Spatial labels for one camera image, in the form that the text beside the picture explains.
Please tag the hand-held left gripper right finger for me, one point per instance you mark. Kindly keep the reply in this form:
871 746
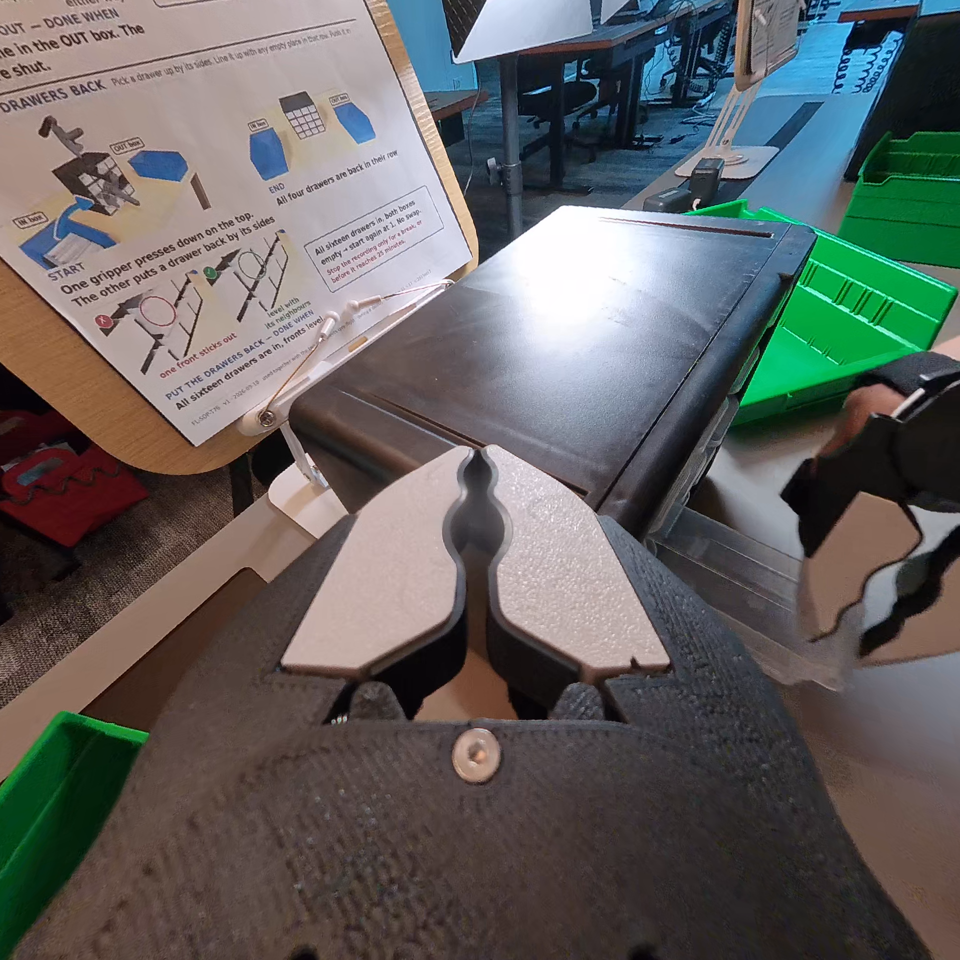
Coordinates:
577 585

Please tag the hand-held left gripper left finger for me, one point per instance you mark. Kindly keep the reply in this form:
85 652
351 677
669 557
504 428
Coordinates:
375 585

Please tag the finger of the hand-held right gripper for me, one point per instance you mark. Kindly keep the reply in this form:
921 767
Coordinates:
847 555
930 630

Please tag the clear plastic drawer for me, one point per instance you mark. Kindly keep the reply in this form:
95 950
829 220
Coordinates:
735 585

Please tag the green plastic bin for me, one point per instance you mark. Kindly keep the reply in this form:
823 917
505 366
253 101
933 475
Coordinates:
45 810
900 202
840 337

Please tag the black drawer cabinet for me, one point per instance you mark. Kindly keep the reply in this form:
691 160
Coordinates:
585 337

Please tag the pale desk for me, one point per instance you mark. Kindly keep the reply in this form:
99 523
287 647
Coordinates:
862 750

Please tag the grey office desk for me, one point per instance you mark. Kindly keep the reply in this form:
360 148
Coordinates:
817 150

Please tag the person's right hand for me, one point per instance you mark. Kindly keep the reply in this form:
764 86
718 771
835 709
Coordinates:
870 405

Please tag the bank of clear drawers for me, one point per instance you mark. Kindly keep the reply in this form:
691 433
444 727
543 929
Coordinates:
712 435

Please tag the red bag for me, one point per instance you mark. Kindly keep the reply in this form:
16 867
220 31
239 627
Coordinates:
67 495

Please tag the small black device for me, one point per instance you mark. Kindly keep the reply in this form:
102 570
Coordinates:
707 180
667 201

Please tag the instruction sheet on board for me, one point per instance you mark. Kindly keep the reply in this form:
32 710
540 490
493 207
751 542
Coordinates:
97 397

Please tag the wooden board on white stand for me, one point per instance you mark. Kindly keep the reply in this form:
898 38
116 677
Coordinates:
765 37

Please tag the metal light stand pole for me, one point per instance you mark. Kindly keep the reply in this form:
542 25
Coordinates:
511 150

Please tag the black office chair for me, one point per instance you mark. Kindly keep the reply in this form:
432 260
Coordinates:
562 101

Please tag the small wooden table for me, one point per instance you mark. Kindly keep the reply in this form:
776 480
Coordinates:
450 109

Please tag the long office table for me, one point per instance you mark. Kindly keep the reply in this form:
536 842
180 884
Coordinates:
637 34

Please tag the softbox light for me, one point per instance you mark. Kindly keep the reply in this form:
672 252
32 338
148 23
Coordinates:
525 22

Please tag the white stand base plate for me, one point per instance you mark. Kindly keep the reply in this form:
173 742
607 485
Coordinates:
300 502

